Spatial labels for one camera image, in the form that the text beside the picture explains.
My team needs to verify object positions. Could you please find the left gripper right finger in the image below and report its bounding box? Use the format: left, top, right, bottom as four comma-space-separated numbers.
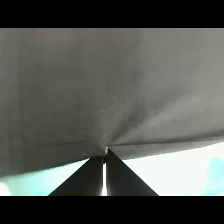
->
105, 147, 160, 197

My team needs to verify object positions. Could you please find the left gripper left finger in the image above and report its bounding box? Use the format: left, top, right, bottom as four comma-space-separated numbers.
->
48, 155, 106, 197

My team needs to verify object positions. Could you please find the grey shirt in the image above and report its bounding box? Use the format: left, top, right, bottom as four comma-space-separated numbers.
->
0, 27, 224, 178

